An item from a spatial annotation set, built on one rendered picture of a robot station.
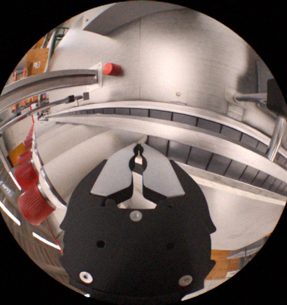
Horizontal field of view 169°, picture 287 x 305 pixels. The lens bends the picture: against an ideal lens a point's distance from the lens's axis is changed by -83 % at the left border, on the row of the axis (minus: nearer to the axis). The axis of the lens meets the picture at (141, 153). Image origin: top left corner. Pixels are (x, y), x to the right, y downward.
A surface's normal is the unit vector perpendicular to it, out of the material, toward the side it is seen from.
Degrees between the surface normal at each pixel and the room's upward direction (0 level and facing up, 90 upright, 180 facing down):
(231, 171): 0
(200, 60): 0
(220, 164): 0
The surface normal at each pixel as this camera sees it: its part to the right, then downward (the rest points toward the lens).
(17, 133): 0.87, 0.16
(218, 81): -0.49, 0.47
